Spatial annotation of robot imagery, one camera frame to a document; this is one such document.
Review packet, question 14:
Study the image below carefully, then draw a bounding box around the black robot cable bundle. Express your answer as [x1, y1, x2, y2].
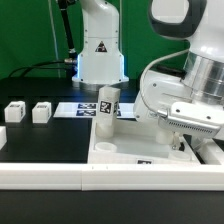
[7, 0, 78, 78]

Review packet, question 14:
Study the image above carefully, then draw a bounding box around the white U-shaped obstacle fence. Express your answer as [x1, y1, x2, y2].
[0, 126, 224, 192]

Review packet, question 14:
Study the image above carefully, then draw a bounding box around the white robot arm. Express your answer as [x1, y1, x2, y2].
[72, 0, 224, 140]

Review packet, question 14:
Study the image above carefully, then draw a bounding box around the white marker sheet with tags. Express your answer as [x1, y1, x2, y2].
[54, 102, 138, 119]

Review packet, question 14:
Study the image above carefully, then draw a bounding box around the white square table top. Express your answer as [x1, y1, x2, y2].
[87, 119, 200, 165]

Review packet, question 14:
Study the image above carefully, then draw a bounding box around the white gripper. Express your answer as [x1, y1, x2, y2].
[134, 70, 224, 151]

